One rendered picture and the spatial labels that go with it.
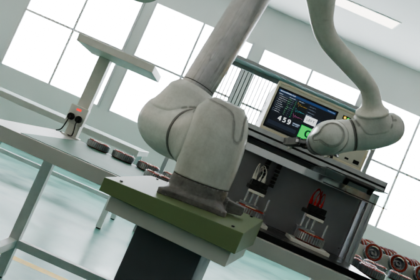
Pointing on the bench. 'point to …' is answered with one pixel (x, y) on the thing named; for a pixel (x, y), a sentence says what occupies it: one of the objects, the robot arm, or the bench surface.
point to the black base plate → (274, 234)
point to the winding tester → (355, 160)
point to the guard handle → (359, 184)
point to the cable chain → (274, 173)
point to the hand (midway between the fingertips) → (307, 149)
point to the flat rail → (289, 164)
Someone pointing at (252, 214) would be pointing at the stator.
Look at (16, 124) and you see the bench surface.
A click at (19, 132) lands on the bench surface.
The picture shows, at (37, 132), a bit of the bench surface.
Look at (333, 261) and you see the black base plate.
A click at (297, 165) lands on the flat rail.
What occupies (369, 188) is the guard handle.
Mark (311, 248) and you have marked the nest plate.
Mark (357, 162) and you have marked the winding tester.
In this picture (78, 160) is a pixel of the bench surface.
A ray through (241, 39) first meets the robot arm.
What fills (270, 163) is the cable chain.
